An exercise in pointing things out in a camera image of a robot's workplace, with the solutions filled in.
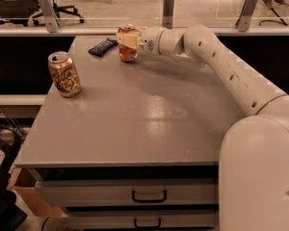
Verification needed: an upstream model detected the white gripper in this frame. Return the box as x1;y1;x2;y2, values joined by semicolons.
116;26;165;54

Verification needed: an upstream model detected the red coke can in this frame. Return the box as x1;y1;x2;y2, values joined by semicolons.
118;24;137;63

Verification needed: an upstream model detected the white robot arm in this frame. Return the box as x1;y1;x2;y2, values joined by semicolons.
116;25;289;231

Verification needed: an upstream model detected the dark blue rxbar wrapper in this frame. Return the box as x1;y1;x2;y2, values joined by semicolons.
89;38;118;57

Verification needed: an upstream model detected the brown gold soda can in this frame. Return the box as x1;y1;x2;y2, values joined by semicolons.
48;51;81;97

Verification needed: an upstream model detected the black office chair background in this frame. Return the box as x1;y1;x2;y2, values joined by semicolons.
0;0;84;27

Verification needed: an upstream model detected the upper grey drawer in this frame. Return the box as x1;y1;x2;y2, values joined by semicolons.
35;179;218;207

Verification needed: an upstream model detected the grey drawer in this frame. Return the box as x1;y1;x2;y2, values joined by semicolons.
35;179;218;207
63;209;217;230

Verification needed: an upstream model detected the cardboard box under table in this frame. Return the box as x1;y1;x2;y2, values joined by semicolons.
8;167;63;218

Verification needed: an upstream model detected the lower grey drawer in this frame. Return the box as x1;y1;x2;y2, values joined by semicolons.
63;209;217;230

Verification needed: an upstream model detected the black chair at left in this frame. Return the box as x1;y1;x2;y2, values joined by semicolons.
0;125;27;231

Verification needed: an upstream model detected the middle metal bracket post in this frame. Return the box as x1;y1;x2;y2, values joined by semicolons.
162;0;174;29

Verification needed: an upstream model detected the metal bracket post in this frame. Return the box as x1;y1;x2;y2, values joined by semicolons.
235;0;258;32
162;0;174;29
38;0;60;33

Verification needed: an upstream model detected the left metal bracket post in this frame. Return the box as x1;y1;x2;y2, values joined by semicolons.
38;0;60;33

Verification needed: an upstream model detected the right metal bracket post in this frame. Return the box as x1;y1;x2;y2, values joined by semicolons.
235;0;258;32

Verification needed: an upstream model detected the black cable on floor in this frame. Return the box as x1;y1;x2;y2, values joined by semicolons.
258;0;289;27

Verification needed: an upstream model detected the black upper drawer handle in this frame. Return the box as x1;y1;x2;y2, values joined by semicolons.
131;190;168;204

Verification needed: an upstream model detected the black drawer handle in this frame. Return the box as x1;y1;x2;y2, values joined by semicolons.
133;218;162;229
131;190;168;204

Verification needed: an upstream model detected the black lower drawer handle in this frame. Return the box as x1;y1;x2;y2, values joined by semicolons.
133;218;162;229

